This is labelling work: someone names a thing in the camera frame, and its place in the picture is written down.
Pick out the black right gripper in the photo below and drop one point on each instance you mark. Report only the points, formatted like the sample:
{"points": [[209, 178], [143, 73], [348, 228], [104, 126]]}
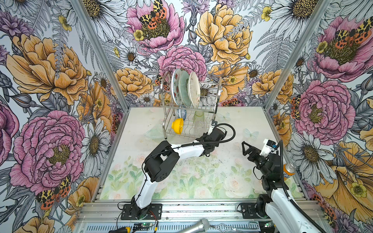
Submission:
{"points": [[255, 152]]}

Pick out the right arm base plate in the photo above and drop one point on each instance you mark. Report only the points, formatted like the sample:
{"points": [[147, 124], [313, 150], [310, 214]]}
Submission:
{"points": [[248, 211]]}

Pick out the blue white ceramic bowl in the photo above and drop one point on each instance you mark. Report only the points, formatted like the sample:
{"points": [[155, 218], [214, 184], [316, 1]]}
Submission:
{"points": [[181, 113]]}

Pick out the pale green plate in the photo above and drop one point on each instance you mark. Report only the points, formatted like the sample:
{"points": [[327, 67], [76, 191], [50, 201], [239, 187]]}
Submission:
{"points": [[183, 88]]}

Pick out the orange soda can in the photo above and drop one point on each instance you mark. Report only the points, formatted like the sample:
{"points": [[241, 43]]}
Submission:
{"points": [[288, 170]]}

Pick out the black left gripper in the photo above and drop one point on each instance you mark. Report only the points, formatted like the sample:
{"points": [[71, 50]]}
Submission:
{"points": [[205, 135]]}

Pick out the cream floral plate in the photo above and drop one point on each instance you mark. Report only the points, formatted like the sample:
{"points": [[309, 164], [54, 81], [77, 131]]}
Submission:
{"points": [[193, 87]]}

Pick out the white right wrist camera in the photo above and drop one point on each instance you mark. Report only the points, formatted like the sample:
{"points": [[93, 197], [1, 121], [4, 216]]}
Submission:
{"points": [[268, 148]]}

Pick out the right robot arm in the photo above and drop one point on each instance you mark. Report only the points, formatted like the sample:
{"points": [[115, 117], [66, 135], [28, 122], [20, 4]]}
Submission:
{"points": [[278, 204]]}

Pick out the clear plastic tumbler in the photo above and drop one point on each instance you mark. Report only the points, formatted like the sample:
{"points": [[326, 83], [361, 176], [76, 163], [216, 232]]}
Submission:
{"points": [[200, 127]]}

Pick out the steel two-tier dish rack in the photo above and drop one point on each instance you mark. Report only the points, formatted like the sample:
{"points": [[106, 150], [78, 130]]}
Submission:
{"points": [[210, 89]]}

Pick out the yellow black handle tool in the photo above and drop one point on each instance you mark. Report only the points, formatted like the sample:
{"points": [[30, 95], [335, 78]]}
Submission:
{"points": [[121, 230]]}

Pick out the yellow plastic bowl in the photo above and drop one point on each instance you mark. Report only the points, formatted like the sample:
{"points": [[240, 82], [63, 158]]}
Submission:
{"points": [[178, 125]]}

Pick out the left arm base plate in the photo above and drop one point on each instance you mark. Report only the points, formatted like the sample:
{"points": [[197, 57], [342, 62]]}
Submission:
{"points": [[133, 212]]}

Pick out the silver microphone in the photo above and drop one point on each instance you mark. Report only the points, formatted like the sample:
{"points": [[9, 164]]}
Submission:
{"points": [[199, 227]]}

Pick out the green circuit board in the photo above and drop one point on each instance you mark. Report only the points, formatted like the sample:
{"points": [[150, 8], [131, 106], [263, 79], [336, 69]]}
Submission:
{"points": [[142, 227]]}

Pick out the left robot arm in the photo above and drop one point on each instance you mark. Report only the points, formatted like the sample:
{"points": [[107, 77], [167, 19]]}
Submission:
{"points": [[159, 164]]}

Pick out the white plate red pattern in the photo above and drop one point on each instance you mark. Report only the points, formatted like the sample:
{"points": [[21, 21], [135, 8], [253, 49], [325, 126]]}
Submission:
{"points": [[175, 87]]}

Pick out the green plastic tumbler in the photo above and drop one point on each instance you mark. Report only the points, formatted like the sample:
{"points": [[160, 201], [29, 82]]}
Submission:
{"points": [[199, 117]]}

